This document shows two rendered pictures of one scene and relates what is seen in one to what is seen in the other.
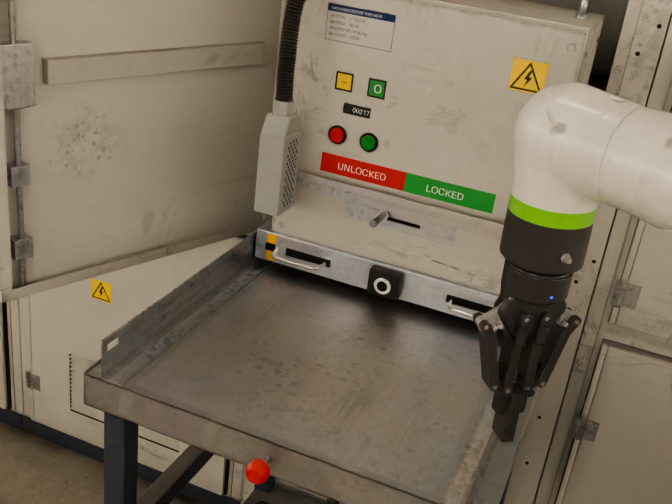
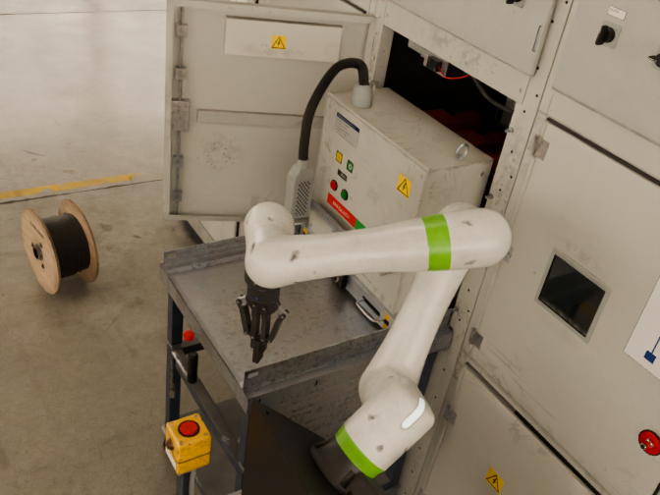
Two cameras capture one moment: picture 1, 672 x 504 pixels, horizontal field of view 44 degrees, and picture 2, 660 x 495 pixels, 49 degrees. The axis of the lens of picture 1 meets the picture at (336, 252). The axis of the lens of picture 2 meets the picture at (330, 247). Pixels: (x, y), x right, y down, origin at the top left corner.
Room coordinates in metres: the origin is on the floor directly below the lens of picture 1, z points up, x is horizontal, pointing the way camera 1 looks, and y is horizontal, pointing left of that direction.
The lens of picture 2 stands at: (-0.17, -1.07, 2.19)
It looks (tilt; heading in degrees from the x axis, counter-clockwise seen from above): 33 degrees down; 34
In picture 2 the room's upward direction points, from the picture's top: 10 degrees clockwise
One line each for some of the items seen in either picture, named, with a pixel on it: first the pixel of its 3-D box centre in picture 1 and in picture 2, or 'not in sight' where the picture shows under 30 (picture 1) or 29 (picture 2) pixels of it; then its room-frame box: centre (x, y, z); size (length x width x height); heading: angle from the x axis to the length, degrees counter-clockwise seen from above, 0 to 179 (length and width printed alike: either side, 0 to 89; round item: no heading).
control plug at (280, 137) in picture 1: (279, 161); (300, 191); (1.38, 0.12, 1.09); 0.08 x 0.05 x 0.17; 161
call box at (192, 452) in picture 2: not in sight; (188, 443); (0.62, -0.24, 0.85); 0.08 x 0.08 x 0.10; 71
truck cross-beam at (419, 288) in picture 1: (391, 275); (349, 274); (1.40, -0.11, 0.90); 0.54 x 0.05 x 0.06; 71
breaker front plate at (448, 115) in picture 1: (409, 147); (357, 204); (1.38, -0.10, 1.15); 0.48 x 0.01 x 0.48; 71
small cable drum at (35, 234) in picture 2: not in sight; (59, 246); (1.35, 1.42, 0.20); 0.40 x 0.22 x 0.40; 80
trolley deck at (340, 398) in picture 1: (356, 347); (302, 304); (1.25, -0.06, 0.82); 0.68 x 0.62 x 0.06; 161
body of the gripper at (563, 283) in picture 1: (532, 297); (262, 297); (0.85, -0.23, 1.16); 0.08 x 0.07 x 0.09; 108
